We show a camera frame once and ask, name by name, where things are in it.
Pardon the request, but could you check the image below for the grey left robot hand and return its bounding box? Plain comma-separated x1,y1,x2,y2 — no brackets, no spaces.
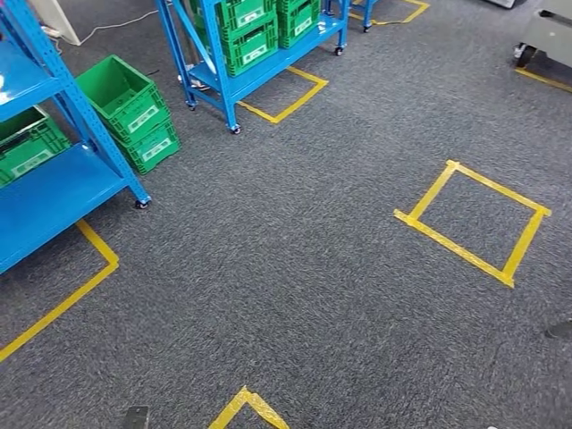
121,405,150,429

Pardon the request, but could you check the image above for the white desk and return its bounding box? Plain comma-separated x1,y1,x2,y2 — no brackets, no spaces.
29,0,82,47

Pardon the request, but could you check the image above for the green plastic crate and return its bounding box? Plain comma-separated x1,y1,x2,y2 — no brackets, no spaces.
113,118,182,176
198,23,281,78
75,55,171,148
0,106,72,189
276,0,321,14
191,0,278,38
276,8,321,50

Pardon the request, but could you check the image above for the grey wheeled cart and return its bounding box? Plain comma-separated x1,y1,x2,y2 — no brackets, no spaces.
512,0,572,69

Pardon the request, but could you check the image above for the yellow floor tape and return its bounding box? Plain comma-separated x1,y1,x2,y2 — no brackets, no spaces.
394,159,552,290
207,385,291,429
237,66,329,125
348,0,431,28
515,66,572,95

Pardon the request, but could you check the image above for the blue metal shelf rack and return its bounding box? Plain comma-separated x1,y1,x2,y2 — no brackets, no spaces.
350,0,378,34
0,0,152,274
154,0,350,136

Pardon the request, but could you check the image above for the white floor cable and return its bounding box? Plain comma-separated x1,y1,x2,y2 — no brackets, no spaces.
58,8,159,46

